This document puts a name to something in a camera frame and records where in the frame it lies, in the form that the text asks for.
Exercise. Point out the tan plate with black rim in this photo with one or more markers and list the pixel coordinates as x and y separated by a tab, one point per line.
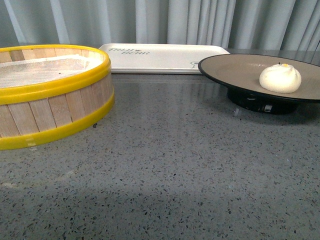
240	73

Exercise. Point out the white steamed bun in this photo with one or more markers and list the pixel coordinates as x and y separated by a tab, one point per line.
280	78

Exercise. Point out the white bear print tray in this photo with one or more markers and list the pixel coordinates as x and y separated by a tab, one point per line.
180	59

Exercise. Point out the yellow rimmed wooden steamer basket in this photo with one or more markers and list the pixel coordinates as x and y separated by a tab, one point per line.
40	113

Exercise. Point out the white mesh steamer liner cloth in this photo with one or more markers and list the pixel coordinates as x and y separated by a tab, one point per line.
41	70

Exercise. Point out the grey pleated curtain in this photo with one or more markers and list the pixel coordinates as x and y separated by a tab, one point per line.
292	25

